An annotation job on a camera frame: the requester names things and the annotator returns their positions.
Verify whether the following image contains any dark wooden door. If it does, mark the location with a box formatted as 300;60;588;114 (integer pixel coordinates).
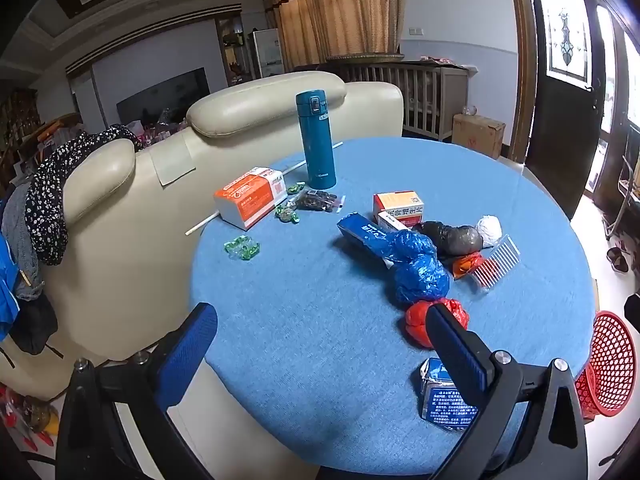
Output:
525;0;618;221

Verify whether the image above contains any wooden crib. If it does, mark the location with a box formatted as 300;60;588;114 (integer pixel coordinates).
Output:
327;52;471;142

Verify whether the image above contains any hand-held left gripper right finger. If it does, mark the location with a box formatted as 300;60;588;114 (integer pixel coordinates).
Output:
425;302;591;480

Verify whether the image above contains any cream leather sofa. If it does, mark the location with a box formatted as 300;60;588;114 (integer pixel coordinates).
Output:
0;71;405;401

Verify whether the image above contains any blue white carton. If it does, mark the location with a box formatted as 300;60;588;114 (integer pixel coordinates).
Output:
417;357;480;433

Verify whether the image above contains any thin white stick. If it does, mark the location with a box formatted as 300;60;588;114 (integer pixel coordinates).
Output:
185;141;344;237

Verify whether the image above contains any white plastic bag ball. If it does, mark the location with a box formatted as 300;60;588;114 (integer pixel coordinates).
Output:
475;215;503;248

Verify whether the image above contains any tan curtain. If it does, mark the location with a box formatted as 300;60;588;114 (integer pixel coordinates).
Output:
261;0;408;73

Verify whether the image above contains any blue jacket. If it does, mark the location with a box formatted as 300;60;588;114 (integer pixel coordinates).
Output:
0;235;21;341

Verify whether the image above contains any large orange white box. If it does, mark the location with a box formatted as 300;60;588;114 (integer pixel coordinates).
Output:
213;166;287;231

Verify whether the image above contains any black floral garment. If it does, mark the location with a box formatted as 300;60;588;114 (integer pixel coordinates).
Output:
25;124;143;267

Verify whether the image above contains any cardboard box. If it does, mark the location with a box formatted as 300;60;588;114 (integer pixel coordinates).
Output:
451;113;507;161

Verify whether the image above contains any teal thermos bottle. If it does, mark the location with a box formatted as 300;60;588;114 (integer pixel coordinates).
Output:
295;89;337;190

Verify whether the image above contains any black television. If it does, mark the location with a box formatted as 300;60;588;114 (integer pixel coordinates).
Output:
116;66;211;123

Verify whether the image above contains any red plastic basket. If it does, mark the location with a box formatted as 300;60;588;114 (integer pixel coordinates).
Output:
574;311;637;418

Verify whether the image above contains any blue plastic bag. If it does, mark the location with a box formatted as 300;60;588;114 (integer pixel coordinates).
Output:
375;230;451;306

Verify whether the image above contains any small orange white box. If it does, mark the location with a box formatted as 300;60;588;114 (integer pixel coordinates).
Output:
373;191;426;226

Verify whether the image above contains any grey garment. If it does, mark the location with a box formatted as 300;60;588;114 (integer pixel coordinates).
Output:
2;182;46;301

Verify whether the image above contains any dark snack bag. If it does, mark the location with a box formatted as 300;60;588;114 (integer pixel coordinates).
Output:
292;190;347;214

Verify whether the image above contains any orange wrapper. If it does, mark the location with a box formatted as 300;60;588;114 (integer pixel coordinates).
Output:
452;252;485;281

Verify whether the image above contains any blue tablecloth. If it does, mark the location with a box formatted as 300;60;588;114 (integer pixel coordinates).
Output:
190;136;598;476

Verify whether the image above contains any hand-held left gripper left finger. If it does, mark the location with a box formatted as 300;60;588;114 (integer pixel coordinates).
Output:
55;302;219;480

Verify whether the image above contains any red plastic bag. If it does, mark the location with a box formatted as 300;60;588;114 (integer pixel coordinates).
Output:
404;297;471;350

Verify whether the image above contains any black plastic bag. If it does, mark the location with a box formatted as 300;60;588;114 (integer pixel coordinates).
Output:
411;221;485;257

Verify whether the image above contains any white air conditioner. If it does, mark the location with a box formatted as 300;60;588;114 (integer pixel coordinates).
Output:
251;28;285;79

